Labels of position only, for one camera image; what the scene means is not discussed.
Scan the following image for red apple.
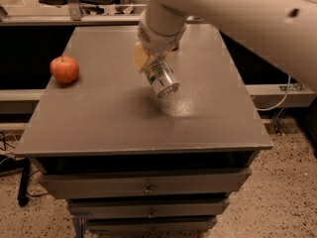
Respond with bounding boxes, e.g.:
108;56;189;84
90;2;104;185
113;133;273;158
50;55;79;84

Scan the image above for black stand leg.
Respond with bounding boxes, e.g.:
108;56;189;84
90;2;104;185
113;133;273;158
17;159;31;207

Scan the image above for silver green 7up can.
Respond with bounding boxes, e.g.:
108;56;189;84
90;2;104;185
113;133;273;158
144;58;179;98

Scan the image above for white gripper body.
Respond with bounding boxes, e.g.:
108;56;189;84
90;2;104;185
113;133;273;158
138;12;186;53

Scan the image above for grey drawer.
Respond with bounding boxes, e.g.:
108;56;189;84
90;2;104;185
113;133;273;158
39;168;251;199
68;198;229;219
86;216;217;234

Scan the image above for grey metal railing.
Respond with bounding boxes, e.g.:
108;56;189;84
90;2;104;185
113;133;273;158
0;0;206;27

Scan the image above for top grey drawer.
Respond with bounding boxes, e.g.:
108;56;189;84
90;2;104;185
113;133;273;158
39;168;251;199

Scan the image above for white cable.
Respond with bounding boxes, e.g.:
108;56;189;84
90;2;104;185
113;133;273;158
255;74;292;112

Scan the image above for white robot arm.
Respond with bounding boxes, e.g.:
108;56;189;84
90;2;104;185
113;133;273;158
133;0;317;91

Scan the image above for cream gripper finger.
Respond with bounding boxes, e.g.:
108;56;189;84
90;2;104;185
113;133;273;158
158;43;179;58
133;42;157;72

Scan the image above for grey drawer cabinet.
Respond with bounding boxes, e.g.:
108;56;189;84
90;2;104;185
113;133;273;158
13;24;274;238

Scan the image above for bottom grey drawer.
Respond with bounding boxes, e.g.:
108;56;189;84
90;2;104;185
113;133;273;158
86;216;217;234

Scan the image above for middle grey drawer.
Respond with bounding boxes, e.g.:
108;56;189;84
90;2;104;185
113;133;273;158
68;198;229;219

